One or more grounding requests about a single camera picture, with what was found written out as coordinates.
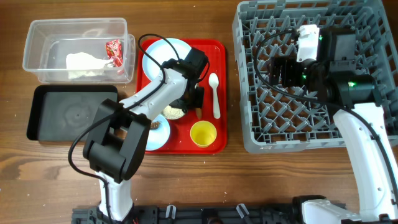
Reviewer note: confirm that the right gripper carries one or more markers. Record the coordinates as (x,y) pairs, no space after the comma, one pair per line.
(288,63)

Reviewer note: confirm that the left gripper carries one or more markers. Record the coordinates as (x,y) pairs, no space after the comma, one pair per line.
(198,102)

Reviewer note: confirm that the green bowl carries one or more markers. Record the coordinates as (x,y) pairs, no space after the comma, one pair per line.
(172,112)

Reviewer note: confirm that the yellow plastic cup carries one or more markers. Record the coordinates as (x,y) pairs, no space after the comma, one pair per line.
(203,133)

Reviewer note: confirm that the brown food scrap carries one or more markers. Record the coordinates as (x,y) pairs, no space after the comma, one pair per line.
(155,125)

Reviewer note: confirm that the light blue bowl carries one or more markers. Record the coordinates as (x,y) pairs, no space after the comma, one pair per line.
(158,136)

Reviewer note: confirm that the red snack wrapper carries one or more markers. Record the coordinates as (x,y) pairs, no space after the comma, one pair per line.
(114,52)

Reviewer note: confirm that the white napkin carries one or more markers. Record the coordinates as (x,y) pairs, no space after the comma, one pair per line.
(84,65)

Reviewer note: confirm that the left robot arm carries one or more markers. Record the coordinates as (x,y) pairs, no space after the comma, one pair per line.
(117,140)

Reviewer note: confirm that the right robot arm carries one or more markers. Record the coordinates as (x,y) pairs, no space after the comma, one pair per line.
(325,63)

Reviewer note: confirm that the grey dishwasher rack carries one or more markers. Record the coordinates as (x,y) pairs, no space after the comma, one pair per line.
(274,122)

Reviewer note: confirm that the orange carrot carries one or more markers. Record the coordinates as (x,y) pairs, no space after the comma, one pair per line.
(198,113)

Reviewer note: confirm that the white plastic spoon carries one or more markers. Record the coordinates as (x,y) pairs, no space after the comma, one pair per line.
(213,83)

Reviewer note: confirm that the red serving tray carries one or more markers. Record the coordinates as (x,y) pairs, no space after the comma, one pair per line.
(180,141)

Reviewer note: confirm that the light blue plate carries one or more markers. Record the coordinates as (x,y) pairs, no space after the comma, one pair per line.
(161,52)

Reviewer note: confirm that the clear plastic bin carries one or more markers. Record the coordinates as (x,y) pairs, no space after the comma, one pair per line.
(49,42)

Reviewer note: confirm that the black plastic tray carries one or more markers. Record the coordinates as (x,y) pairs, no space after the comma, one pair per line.
(62,112)

